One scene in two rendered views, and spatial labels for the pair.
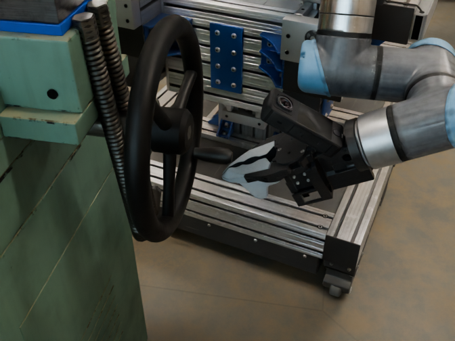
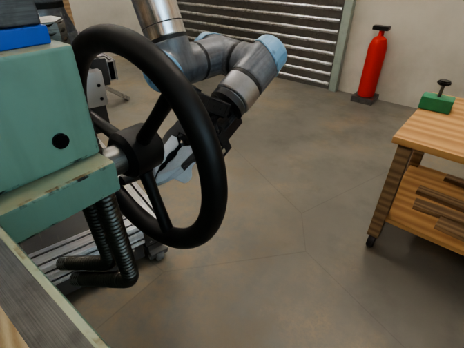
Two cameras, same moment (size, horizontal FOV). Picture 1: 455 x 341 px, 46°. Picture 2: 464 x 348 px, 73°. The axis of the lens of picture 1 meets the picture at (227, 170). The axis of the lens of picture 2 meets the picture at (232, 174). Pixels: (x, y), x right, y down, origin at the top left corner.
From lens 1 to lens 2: 0.49 m
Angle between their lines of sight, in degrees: 49
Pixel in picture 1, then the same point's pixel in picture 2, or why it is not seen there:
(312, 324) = (167, 282)
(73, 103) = (89, 141)
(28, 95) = (18, 163)
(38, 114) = (50, 182)
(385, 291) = not seen: hidden behind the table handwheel
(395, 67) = (213, 48)
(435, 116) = (267, 58)
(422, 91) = (244, 52)
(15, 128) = (26, 223)
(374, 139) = (246, 88)
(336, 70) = (186, 61)
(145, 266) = not seen: outside the picture
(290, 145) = not seen: hidden behind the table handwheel
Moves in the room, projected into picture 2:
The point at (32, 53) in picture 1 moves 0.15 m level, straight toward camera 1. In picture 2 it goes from (16, 83) to (247, 96)
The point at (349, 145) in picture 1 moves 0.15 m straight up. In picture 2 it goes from (235, 101) to (237, 5)
